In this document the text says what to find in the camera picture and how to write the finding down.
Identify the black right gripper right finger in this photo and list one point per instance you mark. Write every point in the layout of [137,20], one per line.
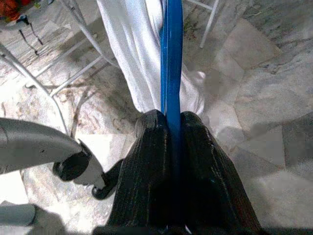
[207,176]

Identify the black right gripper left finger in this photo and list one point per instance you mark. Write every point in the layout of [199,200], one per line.
[146,171]

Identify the blue plastic hanger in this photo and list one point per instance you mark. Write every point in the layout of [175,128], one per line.
[171,61]

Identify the white cotton garment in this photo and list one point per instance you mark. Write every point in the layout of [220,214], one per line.
[132,49]

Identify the white folding table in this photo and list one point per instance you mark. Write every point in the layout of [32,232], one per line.
[207,27]

